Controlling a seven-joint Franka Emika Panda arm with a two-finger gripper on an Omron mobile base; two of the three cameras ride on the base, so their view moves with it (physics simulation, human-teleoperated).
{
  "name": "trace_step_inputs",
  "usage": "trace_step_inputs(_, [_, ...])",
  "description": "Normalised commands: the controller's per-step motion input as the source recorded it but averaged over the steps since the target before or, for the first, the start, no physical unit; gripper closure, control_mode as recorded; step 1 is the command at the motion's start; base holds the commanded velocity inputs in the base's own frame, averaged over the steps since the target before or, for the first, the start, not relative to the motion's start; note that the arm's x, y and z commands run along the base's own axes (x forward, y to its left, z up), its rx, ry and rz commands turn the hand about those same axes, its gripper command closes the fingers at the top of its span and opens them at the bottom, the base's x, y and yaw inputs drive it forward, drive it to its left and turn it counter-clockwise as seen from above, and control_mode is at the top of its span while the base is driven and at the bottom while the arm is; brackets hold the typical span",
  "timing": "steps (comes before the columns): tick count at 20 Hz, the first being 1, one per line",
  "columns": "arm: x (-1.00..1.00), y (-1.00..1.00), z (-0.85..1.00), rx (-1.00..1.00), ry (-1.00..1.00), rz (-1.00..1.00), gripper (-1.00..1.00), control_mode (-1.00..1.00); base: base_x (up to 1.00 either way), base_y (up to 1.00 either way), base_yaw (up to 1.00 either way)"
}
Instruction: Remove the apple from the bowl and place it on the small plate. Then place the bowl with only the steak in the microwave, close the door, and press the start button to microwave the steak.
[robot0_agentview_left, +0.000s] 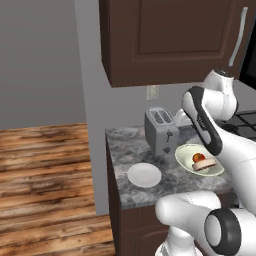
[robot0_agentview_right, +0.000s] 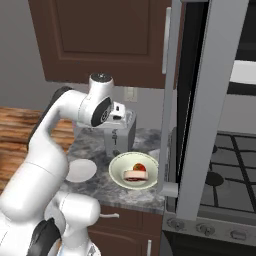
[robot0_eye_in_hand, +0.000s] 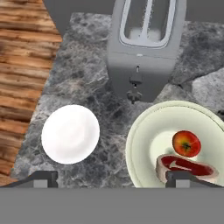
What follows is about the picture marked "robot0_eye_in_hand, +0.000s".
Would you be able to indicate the grey toaster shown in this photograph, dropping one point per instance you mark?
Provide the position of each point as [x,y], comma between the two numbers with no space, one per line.
[143,58]

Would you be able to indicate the raw red steak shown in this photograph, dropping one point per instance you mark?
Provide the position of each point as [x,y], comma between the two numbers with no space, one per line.
[175,164]

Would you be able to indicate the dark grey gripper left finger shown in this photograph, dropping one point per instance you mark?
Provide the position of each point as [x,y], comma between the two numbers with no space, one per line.
[43,176]

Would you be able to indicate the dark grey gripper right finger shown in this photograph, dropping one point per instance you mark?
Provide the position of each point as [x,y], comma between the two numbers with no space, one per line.
[180,176]

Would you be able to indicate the red apple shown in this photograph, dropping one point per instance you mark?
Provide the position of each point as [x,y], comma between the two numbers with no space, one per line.
[186,143]

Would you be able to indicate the small white plate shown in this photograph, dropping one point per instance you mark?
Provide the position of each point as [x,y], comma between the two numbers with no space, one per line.
[70,134]

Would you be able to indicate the pale green bowl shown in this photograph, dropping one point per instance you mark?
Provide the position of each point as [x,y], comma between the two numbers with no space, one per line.
[148,140]

